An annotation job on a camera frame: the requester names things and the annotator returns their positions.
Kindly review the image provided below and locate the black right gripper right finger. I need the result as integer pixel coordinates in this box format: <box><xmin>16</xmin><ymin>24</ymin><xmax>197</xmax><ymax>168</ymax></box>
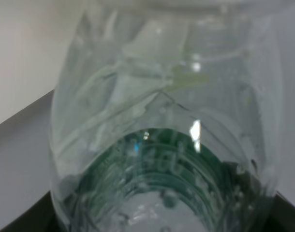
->
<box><xmin>270</xmin><ymin>192</ymin><xmax>295</xmax><ymax>232</ymax></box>

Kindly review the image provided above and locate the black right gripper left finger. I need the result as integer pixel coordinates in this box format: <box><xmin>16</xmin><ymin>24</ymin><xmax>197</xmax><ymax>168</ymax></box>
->
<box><xmin>0</xmin><ymin>191</ymin><xmax>62</xmax><ymax>232</ymax></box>

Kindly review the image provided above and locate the clear green-label water bottle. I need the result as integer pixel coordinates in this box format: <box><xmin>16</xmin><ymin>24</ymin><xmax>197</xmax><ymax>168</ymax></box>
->
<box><xmin>50</xmin><ymin>0</ymin><xmax>282</xmax><ymax>232</ymax></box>

